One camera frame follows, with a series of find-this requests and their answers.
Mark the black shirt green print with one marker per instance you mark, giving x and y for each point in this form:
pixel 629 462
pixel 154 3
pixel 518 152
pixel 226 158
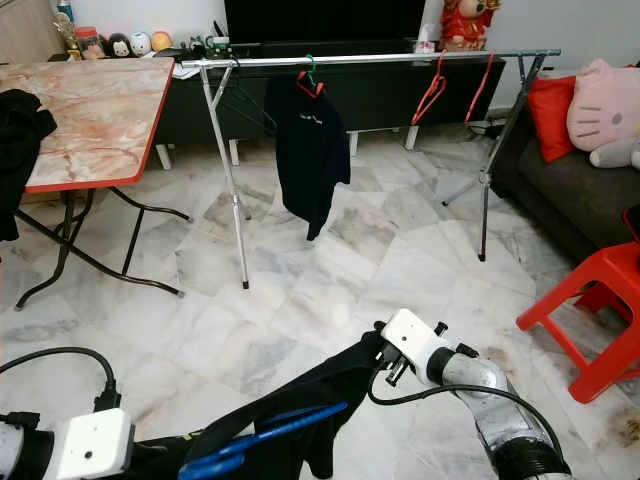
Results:
pixel 290 400

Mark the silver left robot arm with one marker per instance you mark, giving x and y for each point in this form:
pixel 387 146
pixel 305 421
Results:
pixel 20 455

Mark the green plastic hanger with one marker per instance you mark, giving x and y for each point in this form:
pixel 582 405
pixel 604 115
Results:
pixel 311 64

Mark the red plastic hanger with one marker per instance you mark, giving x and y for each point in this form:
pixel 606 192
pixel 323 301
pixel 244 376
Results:
pixel 482 88
pixel 430 95

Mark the orange marble folding table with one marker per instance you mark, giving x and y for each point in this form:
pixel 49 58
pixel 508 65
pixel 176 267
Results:
pixel 100 115

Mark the light wooden cabinet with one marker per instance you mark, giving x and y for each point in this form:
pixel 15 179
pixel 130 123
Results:
pixel 25 30

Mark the clear jar red lid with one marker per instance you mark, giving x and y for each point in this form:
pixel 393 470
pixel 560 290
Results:
pixel 88 45

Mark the gold trophy blue ball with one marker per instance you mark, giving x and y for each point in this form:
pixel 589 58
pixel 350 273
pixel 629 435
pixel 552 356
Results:
pixel 67 30

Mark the black round plush toy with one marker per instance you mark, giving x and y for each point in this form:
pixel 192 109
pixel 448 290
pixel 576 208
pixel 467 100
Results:
pixel 120 46

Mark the white round plush toy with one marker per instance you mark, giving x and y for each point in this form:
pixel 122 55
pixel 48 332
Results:
pixel 141 44

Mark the orange round plush toy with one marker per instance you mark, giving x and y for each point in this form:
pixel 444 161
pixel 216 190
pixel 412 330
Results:
pixel 161 41

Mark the navy shirt red collar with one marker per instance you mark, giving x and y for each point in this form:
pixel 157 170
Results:
pixel 305 150

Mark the black flat television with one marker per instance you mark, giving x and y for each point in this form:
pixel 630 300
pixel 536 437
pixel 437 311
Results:
pixel 320 20

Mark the silver metal clothes rack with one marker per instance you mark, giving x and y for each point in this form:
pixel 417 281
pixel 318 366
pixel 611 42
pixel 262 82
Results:
pixel 380 58

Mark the red laughing buddha statue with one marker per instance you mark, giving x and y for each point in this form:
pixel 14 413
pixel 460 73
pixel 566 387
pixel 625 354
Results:
pixel 465 32

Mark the dark grey fabric sofa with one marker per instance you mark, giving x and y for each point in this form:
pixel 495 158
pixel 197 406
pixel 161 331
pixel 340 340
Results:
pixel 570 205

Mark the red plastic stool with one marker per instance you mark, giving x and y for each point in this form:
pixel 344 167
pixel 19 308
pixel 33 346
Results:
pixel 600 280

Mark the pink cat face plush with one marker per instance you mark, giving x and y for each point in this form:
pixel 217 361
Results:
pixel 605 105

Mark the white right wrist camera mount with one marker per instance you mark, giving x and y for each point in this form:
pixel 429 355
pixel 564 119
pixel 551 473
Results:
pixel 410 335

